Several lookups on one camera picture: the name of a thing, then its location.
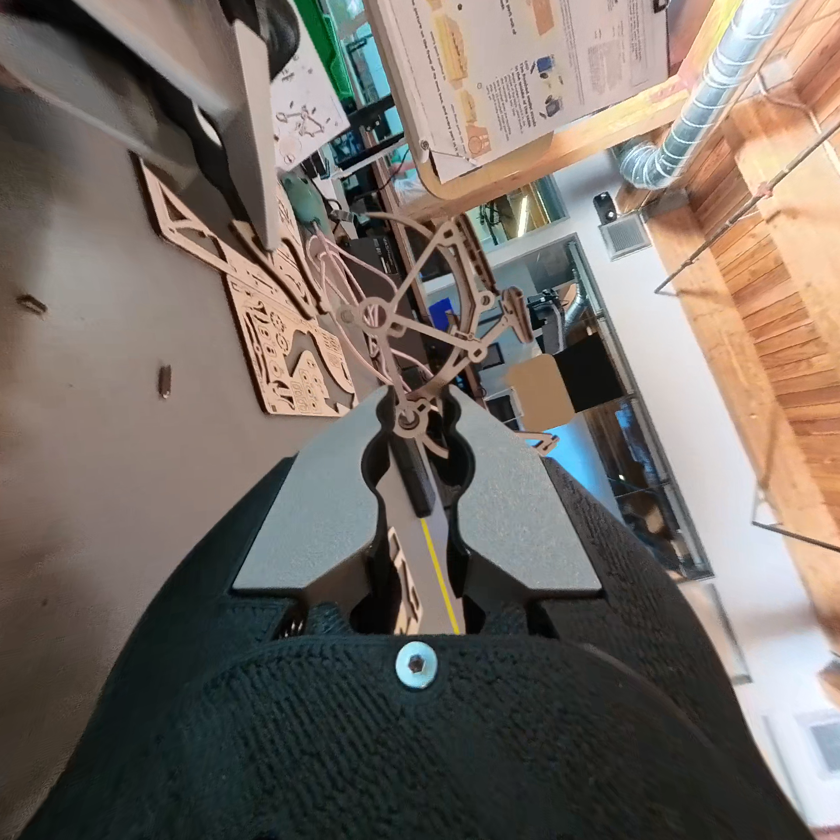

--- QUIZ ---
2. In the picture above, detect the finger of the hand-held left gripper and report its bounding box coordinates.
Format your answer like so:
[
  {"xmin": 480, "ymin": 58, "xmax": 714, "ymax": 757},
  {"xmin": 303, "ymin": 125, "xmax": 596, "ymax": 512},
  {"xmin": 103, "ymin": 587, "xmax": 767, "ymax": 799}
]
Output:
[
  {"xmin": 0, "ymin": 0, "xmax": 232, "ymax": 118},
  {"xmin": 157, "ymin": 23, "xmax": 284, "ymax": 252}
]

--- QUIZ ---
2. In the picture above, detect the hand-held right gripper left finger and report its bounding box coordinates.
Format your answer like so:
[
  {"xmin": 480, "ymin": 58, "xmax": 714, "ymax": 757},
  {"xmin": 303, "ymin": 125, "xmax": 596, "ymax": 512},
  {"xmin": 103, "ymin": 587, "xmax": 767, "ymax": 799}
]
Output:
[{"xmin": 233, "ymin": 386, "xmax": 398, "ymax": 601}]

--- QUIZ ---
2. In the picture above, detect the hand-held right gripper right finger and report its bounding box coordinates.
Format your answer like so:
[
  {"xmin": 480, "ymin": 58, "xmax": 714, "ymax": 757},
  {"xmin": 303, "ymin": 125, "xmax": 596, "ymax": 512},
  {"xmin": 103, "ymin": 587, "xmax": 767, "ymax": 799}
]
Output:
[{"xmin": 446, "ymin": 387, "xmax": 603, "ymax": 598}]

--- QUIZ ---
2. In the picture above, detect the wooden model frame assembly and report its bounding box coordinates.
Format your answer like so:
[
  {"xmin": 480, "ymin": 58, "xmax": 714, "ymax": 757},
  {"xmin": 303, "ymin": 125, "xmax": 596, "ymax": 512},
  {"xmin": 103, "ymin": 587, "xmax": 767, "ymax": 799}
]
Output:
[{"xmin": 335, "ymin": 213, "xmax": 560, "ymax": 460}]

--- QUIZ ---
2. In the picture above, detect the laser-cut plywood parts sheet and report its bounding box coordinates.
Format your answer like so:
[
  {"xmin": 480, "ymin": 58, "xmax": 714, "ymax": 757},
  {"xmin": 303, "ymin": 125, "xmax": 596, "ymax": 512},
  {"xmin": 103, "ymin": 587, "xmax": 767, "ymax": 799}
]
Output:
[
  {"xmin": 134, "ymin": 156, "xmax": 277, "ymax": 280},
  {"xmin": 223, "ymin": 197, "xmax": 361, "ymax": 419}
]

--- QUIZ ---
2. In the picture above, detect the white paper instruction sheet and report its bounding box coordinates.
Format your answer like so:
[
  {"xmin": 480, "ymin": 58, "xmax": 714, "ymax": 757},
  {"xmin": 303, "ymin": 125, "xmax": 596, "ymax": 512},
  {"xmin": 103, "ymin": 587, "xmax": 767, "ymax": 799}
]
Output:
[{"xmin": 269, "ymin": 26, "xmax": 352, "ymax": 173}]

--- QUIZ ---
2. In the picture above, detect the black power adapter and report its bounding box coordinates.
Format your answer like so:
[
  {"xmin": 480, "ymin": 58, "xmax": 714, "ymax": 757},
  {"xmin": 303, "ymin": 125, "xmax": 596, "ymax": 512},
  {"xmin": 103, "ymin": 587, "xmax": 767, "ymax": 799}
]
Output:
[{"xmin": 390, "ymin": 434, "xmax": 435, "ymax": 517}]

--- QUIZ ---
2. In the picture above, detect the green storage bin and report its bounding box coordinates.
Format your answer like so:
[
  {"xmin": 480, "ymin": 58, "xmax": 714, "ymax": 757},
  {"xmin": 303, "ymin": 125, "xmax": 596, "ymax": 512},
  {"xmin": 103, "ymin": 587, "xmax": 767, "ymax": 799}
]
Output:
[{"xmin": 292, "ymin": 0, "xmax": 353, "ymax": 101}]

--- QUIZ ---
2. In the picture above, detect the black flat device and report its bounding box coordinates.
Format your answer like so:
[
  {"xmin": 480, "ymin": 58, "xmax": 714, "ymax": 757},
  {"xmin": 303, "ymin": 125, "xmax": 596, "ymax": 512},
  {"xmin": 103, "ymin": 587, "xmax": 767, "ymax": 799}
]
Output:
[{"xmin": 346, "ymin": 236, "xmax": 403, "ymax": 278}]

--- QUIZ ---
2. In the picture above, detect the wooden-framed instruction board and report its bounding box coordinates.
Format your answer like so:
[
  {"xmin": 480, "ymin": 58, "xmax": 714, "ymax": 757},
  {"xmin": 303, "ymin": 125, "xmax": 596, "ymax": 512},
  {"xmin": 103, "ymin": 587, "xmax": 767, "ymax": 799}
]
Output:
[{"xmin": 364, "ymin": 0, "xmax": 700, "ymax": 206}]

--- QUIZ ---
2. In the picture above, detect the white vent grille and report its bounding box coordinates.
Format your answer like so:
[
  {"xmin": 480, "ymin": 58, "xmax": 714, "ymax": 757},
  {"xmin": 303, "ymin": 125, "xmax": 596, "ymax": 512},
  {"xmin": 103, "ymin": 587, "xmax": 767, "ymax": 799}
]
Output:
[{"xmin": 598, "ymin": 213, "xmax": 652, "ymax": 261}]

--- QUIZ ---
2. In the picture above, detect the teal cable hub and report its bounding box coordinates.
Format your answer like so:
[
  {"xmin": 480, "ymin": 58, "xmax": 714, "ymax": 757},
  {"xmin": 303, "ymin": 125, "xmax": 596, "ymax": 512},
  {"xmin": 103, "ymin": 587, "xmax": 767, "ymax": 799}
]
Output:
[{"xmin": 279, "ymin": 174, "xmax": 329, "ymax": 232}]

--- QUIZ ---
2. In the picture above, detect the silver ventilation duct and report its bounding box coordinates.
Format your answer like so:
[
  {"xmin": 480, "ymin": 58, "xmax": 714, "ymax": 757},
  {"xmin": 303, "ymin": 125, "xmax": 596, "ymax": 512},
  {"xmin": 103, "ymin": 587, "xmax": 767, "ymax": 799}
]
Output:
[{"xmin": 616, "ymin": 0, "xmax": 791, "ymax": 190}]

